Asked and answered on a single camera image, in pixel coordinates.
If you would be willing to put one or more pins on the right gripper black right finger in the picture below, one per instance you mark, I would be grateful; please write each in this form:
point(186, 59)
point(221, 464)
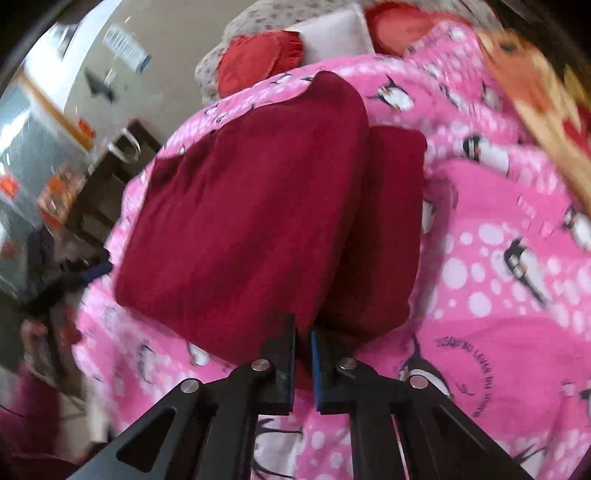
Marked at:
point(402, 429)

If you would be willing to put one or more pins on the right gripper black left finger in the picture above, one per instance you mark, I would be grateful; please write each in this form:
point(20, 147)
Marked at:
point(205, 430)

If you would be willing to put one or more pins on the dark red knit sweater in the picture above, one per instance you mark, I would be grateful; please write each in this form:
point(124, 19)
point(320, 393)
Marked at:
point(301, 208)

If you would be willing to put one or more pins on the pink penguin print blanket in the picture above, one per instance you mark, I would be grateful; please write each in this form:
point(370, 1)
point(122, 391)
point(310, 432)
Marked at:
point(500, 309)

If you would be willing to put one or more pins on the dark wooden desk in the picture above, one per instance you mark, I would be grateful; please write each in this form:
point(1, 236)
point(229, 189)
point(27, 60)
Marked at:
point(97, 205)

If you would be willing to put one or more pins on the left red heart cushion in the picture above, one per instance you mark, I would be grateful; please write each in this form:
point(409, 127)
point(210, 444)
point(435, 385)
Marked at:
point(251, 59)

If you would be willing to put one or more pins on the red heart cushion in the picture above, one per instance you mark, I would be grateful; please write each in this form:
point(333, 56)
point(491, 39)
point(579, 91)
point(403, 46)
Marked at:
point(394, 26)
point(251, 59)

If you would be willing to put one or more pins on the orange cartoon blanket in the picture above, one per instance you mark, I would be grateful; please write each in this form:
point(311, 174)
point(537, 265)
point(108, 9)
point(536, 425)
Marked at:
point(556, 120)

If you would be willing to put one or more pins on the white square pillow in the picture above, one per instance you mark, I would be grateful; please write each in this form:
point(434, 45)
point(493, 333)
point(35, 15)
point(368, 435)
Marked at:
point(341, 33)

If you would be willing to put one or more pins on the right red heart cushion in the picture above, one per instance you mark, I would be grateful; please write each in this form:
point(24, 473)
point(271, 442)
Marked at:
point(394, 26)

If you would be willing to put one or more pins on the red wall decoration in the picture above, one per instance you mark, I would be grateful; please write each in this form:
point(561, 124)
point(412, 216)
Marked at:
point(86, 128)

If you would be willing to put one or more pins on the dark cloth on wall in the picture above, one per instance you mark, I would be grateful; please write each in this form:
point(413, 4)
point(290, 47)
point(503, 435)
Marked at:
point(97, 87)

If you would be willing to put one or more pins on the white wall poster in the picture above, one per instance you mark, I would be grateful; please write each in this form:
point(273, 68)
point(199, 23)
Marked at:
point(124, 46)

